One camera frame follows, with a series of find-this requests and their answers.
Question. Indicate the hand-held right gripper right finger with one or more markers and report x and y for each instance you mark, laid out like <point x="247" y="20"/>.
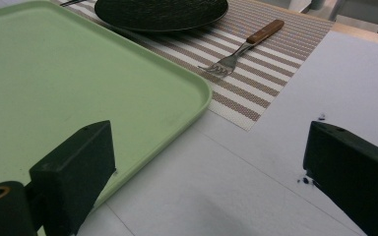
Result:
<point x="357" y="177"/>

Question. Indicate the light green plastic tray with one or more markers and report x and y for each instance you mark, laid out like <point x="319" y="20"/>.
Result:
<point x="78" y="82"/>

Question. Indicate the black round plate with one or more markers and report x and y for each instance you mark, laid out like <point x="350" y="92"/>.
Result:
<point x="160" y="13"/>

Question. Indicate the striped woven placemat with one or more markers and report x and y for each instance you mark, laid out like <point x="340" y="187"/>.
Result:
<point x="259" y="65"/>

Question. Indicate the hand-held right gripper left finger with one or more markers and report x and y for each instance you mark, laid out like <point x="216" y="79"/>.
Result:
<point x="74" y="173"/>

